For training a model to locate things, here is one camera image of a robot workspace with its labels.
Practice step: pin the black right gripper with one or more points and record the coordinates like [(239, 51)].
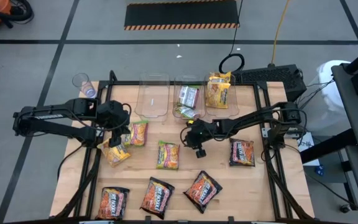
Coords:
[(199, 133)]

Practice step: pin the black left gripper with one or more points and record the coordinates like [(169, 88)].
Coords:
[(113, 116)]

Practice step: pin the yellow chicken ramen pack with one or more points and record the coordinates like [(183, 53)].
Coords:
[(217, 95), (220, 77), (117, 155)]

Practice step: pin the black fire noodle pack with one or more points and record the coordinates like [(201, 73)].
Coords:
[(202, 191), (157, 197), (112, 203), (242, 152)]

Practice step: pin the lime chili shrimp ramen pack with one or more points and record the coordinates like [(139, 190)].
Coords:
[(187, 112), (189, 96), (138, 133), (168, 155)]

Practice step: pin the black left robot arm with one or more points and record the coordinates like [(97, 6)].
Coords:
[(73, 107)]

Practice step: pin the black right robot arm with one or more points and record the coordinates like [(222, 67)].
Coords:
[(250, 119)]

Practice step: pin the clear plastic bin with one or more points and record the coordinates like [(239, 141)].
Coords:
[(152, 93), (233, 99), (182, 81)]

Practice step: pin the clear plastic cup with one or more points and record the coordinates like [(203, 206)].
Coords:
[(85, 87)]

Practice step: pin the black computer case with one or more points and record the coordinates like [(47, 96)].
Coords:
[(269, 77)]

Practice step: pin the white paper sheet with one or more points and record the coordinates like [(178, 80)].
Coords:
[(309, 152)]

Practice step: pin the small blue box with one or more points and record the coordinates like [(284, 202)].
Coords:
[(319, 170)]

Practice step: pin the black hazard-striped floor mat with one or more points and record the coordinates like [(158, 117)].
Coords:
[(182, 14)]

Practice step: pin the white plastic bag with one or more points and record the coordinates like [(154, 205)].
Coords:
[(328, 93)]

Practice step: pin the black caster wheel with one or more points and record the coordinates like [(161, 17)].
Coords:
[(345, 208)]

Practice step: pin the black aluminium rig frame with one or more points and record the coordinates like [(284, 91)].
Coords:
[(247, 83)]

